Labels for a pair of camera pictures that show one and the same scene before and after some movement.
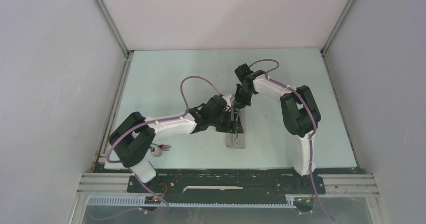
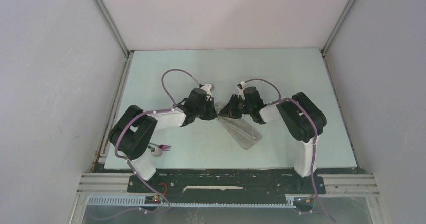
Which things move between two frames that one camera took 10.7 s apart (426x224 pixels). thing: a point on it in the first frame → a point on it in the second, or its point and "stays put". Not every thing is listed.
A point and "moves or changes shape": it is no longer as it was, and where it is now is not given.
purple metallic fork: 163,146 stays put
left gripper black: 236,126 → 212,114
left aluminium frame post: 128,53 stays put
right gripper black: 239,102 → 230,109
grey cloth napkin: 237,140 moves or changes shape
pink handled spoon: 157,152 stays put
